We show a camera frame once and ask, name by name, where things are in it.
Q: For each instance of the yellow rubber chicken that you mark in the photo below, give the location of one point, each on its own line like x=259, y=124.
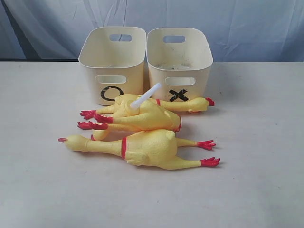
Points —
x=194, y=105
x=157, y=148

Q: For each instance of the cream bin marked X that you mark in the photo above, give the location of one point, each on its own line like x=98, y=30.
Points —
x=180, y=60

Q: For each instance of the cream bin marked O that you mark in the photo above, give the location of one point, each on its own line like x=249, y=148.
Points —
x=112, y=58

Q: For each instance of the grey backdrop curtain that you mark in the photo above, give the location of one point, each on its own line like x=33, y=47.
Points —
x=237, y=30

